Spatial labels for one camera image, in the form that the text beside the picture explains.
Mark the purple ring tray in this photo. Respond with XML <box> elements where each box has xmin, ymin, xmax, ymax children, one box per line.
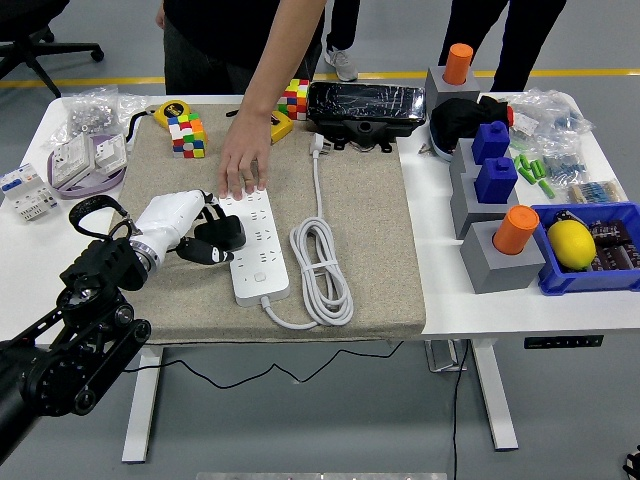
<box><xmin>47</xmin><ymin>134</ymin><xmax>129</xmax><ymax>200</ymax></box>

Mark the thin black plug cord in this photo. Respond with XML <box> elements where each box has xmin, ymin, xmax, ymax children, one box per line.
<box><xmin>124</xmin><ymin>339</ymin><xmax>405</xmax><ymax>390</ymax></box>

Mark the beige fabric mat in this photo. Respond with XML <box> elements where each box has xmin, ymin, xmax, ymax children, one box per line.
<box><xmin>83</xmin><ymin>102</ymin><xmax>428</xmax><ymax>346</ymax></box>

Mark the black hanging cable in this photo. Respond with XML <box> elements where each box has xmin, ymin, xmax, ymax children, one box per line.
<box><xmin>452</xmin><ymin>339</ymin><xmax>471</xmax><ymax>480</ymax></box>

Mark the person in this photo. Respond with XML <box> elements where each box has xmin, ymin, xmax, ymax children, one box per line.
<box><xmin>438</xmin><ymin>0</ymin><xmax>569</xmax><ymax>93</ymax></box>
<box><xmin>154</xmin><ymin>0</ymin><xmax>326</xmax><ymax>96</ymax></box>
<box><xmin>323</xmin><ymin>0</ymin><xmax>360</xmax><ymax>83</ymax></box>

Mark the white circuit breaker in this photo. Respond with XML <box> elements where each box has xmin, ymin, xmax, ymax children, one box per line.
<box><xmin>0</xmin><ymin>163</ymin><xmax>60</xmax><ymax>222</ymax></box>

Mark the grey socket block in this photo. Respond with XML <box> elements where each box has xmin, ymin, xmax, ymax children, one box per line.
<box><xmin>448</xmin><ymin>138</ymin><xmax>514</xmax><ymax>189</ymax></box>
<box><xmin>449</xmin><ymin>172</ymin><xmax>521</xmax><ymax>240</ymax></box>
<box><xmin>425</xmin><ymin>65</ymin><xmax>481</xmax><ymax>109</ymax></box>
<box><xmin>459</xmin><ymin>219</ymin><xmax>547</xmax><ymax>295</ymax></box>

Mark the colourful puzzle cube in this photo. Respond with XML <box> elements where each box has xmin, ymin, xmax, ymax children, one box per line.
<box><xmin>282</xmin><ymin>78</ymin><xmax>311</xmax><ymax>122</ymax></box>
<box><xmin>167</xmin><ymin>112</ymin><xmax>208</xmax><ymax>159</ymax></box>

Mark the square yellow tape measure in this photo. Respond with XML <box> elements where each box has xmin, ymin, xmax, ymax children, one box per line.
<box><xmin>269</xmin><ymin>110</ymin><xmax>295</xmax><ymax>144</ymax></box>

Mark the person's left hand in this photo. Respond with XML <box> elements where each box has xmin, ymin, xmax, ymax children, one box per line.
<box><xmin>218</xmin><ymin>112</ymin><xmax>274</xmax><ymax>201</ymax></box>

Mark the white power strip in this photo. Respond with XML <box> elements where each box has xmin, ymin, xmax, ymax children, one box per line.
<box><xmin>219</xmin><ymin>188</ymin><xmax>291</xmax><ymax>307</ymax></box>

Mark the clear bag of blue parts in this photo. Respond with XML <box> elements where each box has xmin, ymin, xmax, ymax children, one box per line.
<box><xmin>503</xmin><ymin>87</ymin><xmax>597</xmax><ymax>147</ymax></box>
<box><xmin>519</xmin><ymin>133</ymin><xmax>590</xmax><ymax>190</ymax></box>

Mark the black table control panel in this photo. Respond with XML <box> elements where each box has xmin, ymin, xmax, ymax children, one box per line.
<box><xmin>523</xmin><ymin>334</ymin><xmax>605</xmax><ymax>350</ymax></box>

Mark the blue white rounded object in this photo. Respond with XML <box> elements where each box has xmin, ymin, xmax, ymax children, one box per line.
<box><xmin>430</xmin><ymin>128</ymin><xmax>457</xmax><ymax>164</ymax></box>

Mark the clear bag of screws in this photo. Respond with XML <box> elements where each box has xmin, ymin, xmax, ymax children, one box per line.
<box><xmin>42</xmin><ymin>84</ymin><xmax>151</xmax><ymax>151</ymax></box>

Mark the grey metal bracket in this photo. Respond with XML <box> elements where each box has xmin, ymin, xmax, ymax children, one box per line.
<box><xmin>424</xmin><ymin>339</ymin><xmax>469</xmax><ymax>374</ymax></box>

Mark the black office chair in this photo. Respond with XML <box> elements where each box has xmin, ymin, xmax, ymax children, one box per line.
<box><xmin>0</xmin><ymin>0</ymin><xmax>105</xmax><ymax>99</ymax></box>

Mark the white table leg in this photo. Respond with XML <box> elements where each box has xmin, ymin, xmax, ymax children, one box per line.
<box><xmin>469</xmin><ymin>338</ymin><xmax>520</xmax><ymax>452</ymax></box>
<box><xmin>121</xmin><ymin>344</ymin><xmax>166</xmax><ymax>464</ymax></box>

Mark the white power strip cord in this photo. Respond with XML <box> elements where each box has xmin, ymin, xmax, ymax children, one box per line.
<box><xmin>259</xmin><ymin>132</ymin><xmax>355</xmax><ymax>330</ymax></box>

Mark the orange cylinder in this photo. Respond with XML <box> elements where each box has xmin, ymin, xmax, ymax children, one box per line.
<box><xmin>443</xmin><ymin>43</ymin><xmax>475</xmax><ymax>86</ymax></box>
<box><xmin>492</xmin><ymin>204</ymin><xmax>540</xmax><ymax>256</ymax></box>

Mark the black mounting bracket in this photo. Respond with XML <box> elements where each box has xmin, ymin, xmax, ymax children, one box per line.
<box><xmin>314</xmin><ymin>117</ymin><xmax>424</xmax><ymax>154</ymax></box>

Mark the white wall switch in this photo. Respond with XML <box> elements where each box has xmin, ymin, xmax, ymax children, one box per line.
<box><xmin>93</xmin><ymin>133</ymin><xmax>127</xmax><ymax>176</ymax></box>

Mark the clear bag of resistors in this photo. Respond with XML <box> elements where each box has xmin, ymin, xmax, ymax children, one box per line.
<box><xmin>567</xmin><ymin>178</ymin><xmax>629</xmax><ymax>205</ymax></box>

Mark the black plug adapter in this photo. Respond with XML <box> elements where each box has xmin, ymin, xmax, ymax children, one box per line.
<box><xmin>193</xmin><ymin>213</ymin><xmax>248</xmax><ymax>253</ymax></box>

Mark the blue peg block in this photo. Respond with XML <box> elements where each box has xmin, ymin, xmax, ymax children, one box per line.
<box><xmin>474</xmin><ymin>156</ymin><xmax>519</xmax><ymax>205</ymax></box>
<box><xmin>471</xmin><ymin>120</ymin><xmax>511</xmax><ymax>166</ymax></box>

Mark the black cloth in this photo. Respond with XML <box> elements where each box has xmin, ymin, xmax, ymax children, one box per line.
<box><xmin>430</xmin><ymin>95</ymin><xmax>512</xmax><ymax>154</ymax></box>

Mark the small black tool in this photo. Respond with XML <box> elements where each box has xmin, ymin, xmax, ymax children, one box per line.
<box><xmin>553</xmin><ymin>209</ymin><xmax>584</xmax><ymax>232</ymax></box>

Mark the yellow lemon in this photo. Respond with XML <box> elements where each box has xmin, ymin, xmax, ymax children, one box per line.
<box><xmin>546</xmin><ymin>220</ymin><xmax>598</xmax><ymax>273</ymax></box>

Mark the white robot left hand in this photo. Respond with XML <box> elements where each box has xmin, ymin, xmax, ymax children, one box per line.
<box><xmin>133</xmin><ymin>188</ymin><xmax>236</xmax><ymax>265</ymax></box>

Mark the black wrapped box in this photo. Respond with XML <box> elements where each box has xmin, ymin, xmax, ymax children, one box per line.
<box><xmin>305</xmin><ymin>81</ymin><xmax>428</xmax><ymax>126</ymax></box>

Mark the round yellow tape measure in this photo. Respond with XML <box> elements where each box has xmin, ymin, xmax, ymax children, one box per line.
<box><xmin>124</xmin><ymin>99</ymin><xmax>194</xmax><ymax>151</ymax></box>

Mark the blue plastic bin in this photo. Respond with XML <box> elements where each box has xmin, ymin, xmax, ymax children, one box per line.
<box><xmin>530</xmin><ymin>201</ymin><xmax>640</xmax><ymax>297</ymax></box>

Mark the white wall socket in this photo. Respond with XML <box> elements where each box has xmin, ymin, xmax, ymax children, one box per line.
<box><xmin>51</xmin><ymin>132</ymin><xmax>97</xmax><ymax>191</ymax></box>

